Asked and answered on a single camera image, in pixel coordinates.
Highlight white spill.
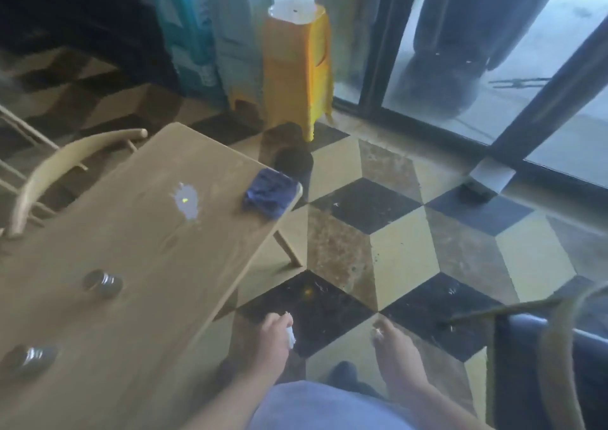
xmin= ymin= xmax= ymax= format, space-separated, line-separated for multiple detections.
xmin=170 ymin=181 xmax=203 ymax=221

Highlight black door frame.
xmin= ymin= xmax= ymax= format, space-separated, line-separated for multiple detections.
xmin=358 ymin=0 xmax=608 ymax=193

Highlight single yellow plastic stool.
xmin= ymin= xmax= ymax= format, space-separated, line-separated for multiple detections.
xmin=229 ymin=90 xmax=265 ymax=118

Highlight grey door stop block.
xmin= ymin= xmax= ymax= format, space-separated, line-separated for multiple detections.
xmin=467 ymin=156 xmax=516 ymax=202

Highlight wooden desk leg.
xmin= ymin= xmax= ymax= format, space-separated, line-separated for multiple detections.
xmin=273 ymin=228 xmax=304 ymax=268

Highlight curved-back wooden chair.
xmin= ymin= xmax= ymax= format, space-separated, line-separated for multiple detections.
xmin=4 ymin=128 xmax=149 ymax=241

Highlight light blue plastic stool stack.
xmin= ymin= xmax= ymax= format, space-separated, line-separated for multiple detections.
xmin=204 ymin=0 xmax=276 ymax=112

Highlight wooden chair with dark seat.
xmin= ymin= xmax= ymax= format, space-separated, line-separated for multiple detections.
xmin=439 ymin=280 xmax=608 ymax=430

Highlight person's right forearm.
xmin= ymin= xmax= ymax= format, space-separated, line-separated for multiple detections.
xmin=384 ymin=382 xmax=495 ymax=430

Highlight person's right hand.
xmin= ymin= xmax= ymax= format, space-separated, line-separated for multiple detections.
xmin=370 ymin=318 xmax=428 ymax=393

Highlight yellow plastic stool stack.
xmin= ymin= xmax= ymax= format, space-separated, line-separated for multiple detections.
xmin=262 ymin=2 xmax=333 ymax=143

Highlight teal plastic stool stack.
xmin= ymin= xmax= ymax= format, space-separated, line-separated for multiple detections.
xmin=142 ymin=0 xmax=229 ymax=107

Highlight person's left hand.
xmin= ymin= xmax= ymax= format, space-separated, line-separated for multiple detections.
xmin=246 ymin=311 xmax=295 ymax=381

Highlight blue cleaning cloth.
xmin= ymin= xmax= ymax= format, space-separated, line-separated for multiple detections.
xmin=242 ymin=168 xmax=301 ymax=219

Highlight black trash bin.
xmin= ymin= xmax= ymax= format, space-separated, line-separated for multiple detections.
xmin=273 ymin=145 xmax=314 ymax=183

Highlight person's white shirt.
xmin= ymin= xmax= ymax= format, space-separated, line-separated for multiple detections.
xmin=249 ymin=381 xmax=419 ymax=430

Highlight person's left forearm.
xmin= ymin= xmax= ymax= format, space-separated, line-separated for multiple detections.
xmin=178 ymin=372 xmax=286 ymax=430

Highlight person's dark trousers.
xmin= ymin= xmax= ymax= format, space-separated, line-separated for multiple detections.
xmin=330 ymin=360 xmax=376 ymax=397

